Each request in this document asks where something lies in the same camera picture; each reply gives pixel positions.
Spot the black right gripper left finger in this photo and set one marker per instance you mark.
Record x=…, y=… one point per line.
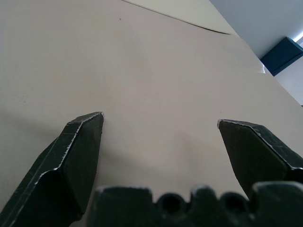
x=71, y=165

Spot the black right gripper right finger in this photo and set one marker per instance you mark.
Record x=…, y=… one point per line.
x=255, y=156

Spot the dark blue box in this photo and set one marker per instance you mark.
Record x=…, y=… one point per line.
x=281, y=56

